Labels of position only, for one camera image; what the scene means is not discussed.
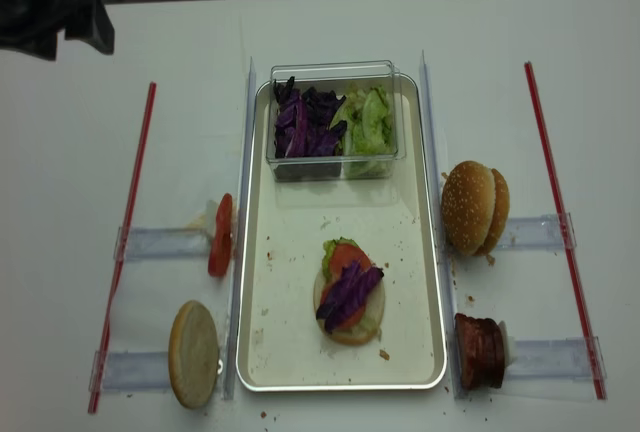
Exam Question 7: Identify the left red rod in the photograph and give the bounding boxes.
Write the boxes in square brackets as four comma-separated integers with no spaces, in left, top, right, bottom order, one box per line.
[87,82,157,415]

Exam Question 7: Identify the lower left clear holder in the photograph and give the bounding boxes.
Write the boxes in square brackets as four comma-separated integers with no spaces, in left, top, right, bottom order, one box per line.
[89,351,171,393]

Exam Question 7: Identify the stacked meat patties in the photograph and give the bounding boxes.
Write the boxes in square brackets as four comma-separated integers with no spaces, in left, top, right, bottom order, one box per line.
[455,313,506,390]

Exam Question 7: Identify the white stopper by patties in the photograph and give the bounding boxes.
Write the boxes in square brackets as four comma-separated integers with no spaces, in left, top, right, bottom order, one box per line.
[498,321,517,368]

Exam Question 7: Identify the sesame top bun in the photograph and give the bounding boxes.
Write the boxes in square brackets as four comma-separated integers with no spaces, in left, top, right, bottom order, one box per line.
[441,161,496,256]

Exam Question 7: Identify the red rod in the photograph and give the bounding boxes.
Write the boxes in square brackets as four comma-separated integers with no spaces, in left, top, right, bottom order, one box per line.
[87,82,157,415]
[524,61,608,401]

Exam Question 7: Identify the upper left clear holder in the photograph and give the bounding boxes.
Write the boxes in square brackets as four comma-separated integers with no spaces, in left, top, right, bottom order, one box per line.
[113,227,210,262]

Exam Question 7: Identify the purple cabbage pile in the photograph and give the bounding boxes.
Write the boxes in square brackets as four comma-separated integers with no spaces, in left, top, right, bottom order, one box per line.
[272,76,348,159]

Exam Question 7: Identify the upper right clear holder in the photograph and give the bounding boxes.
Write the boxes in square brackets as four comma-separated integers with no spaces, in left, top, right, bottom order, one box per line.
[495,213,576,251]

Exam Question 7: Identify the right red rod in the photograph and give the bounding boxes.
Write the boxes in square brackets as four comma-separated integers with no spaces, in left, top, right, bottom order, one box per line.
[524,61,608,401]

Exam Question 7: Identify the tomato slice on bun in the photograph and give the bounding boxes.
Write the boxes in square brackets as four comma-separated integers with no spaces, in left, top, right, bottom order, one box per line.
[315,238,384,334]

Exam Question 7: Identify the upright tomato slices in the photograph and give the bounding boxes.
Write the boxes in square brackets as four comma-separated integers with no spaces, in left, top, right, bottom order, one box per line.
[208,193,233,277]

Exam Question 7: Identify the bottom bun on tray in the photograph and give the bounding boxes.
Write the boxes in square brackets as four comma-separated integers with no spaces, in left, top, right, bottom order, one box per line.
[313,271,386,345]

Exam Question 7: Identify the green lettuce pile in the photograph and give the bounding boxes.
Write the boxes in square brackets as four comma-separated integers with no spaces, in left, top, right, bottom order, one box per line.
[330,85,396,179]

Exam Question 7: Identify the upright bun half left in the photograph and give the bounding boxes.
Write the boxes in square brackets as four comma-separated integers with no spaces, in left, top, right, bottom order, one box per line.
[168,300,219,409]

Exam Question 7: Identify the lower right clear holder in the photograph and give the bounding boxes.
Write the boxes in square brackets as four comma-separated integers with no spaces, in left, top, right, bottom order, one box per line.
[505,336,607,381]

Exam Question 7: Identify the white metal serving tray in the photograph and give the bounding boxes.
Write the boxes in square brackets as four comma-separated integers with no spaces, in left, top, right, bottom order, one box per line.
[236,75,447,392]

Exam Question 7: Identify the lettuce leaf on bun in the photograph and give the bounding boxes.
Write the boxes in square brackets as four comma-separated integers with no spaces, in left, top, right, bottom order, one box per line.
[322,237,368,282]

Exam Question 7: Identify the plain bun behind sesame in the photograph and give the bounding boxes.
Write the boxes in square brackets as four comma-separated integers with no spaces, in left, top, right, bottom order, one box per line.
[476,169,510,256]

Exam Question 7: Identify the clear plastic salad container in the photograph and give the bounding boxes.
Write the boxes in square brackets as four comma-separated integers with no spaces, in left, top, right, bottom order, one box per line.
[265,60,405,181]

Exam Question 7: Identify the purple cabbage strips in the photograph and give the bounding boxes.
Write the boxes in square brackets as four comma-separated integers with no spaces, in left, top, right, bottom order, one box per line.
[316,261,384,334]

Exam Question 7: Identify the white stopper by tomato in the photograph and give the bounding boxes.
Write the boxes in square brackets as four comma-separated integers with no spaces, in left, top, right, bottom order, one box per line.
[201,200,218,239]

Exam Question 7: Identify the clear holder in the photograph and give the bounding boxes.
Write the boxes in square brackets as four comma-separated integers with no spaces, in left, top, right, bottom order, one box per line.
[505,336,607,381]
[113,227,210,262]
[495,213,576,251]
[89,351,171,393]

